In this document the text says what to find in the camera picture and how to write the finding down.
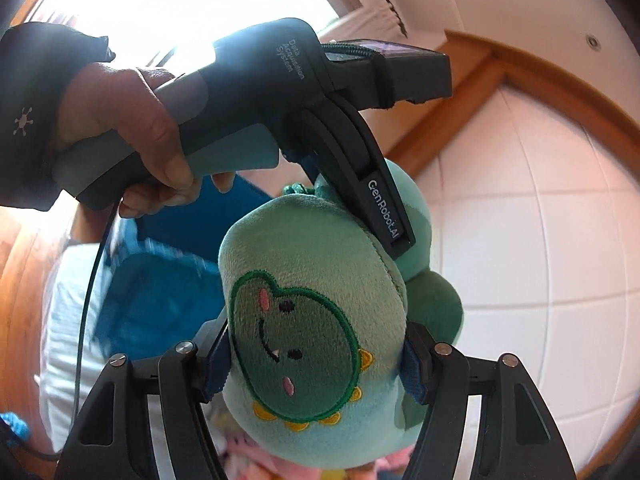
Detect green dinosaur plush toy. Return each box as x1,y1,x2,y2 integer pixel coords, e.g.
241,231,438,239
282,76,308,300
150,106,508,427
218,165,463,469

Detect blue plastic storage crate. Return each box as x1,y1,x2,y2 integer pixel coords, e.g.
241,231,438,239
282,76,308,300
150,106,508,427
91,177,270,360

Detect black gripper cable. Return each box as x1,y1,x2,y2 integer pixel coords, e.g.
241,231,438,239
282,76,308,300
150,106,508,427
19,199,125,463

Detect black left sleeve forearm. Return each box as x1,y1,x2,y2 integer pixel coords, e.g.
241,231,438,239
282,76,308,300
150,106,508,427
0,22,115,211

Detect person's left hand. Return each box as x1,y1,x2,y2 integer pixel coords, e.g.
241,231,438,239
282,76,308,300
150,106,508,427
53,62,237,219

